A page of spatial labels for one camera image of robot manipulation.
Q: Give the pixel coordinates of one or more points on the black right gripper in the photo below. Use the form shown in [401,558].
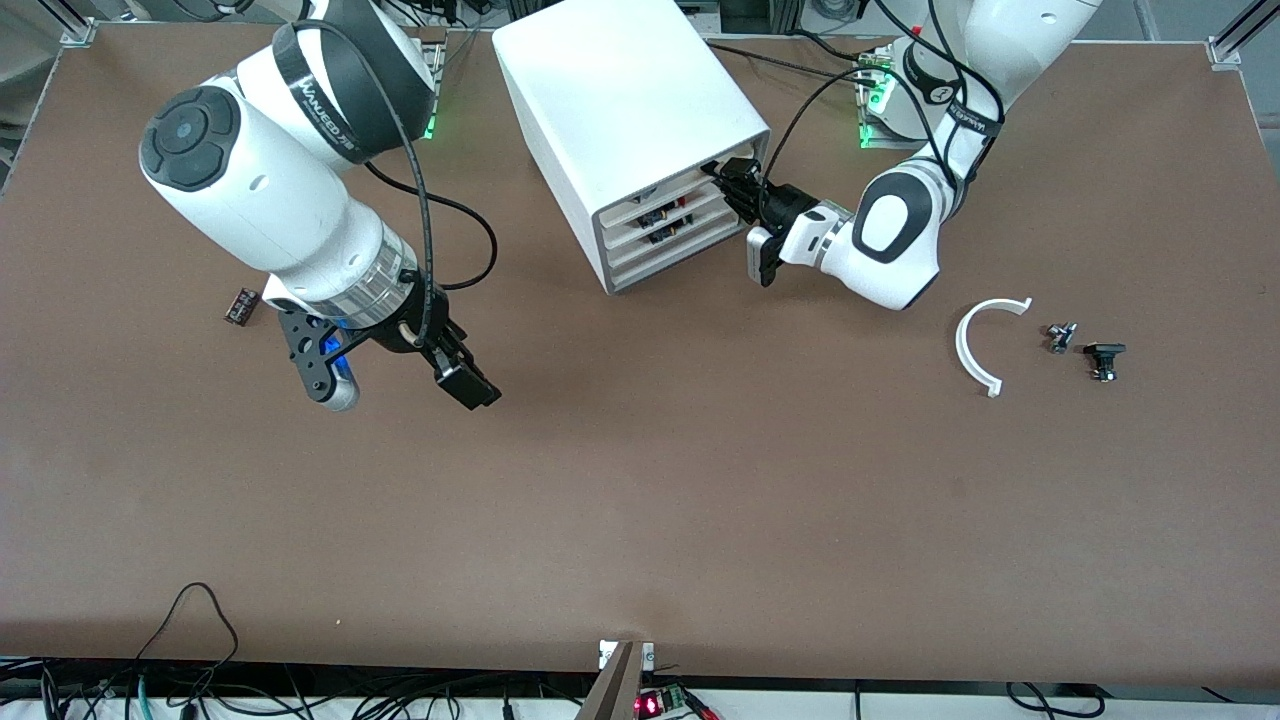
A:
[425,340]

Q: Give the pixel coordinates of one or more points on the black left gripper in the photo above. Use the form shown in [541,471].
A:
[781,210]

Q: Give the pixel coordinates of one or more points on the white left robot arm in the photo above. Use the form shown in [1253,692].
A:
[900,230]

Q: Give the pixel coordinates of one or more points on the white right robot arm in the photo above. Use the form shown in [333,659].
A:
[260,200]

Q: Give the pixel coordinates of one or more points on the small black button part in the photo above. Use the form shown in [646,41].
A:
[1104,355]

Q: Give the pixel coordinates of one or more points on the small black terminal block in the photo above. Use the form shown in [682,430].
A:
[241,306]

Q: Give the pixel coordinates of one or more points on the white curved plastic arc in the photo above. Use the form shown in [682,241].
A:
[965,355]

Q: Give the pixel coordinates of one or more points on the small grey metal part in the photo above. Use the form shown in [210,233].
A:
[1061,337]

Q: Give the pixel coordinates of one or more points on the circuit board with red LED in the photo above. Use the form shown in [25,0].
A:
[662,700]

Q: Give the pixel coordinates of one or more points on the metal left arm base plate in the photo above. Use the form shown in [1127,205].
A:
[872,125]

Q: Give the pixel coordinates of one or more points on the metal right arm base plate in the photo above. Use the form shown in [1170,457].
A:
[436,100]

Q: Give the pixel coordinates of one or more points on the white post bracket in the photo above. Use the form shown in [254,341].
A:
[650,655]

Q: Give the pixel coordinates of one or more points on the grey angled post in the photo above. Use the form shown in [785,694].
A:
[615,690]

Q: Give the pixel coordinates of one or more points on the aluminium frame profile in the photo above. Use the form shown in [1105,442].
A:
[1235,35]
[80,25]

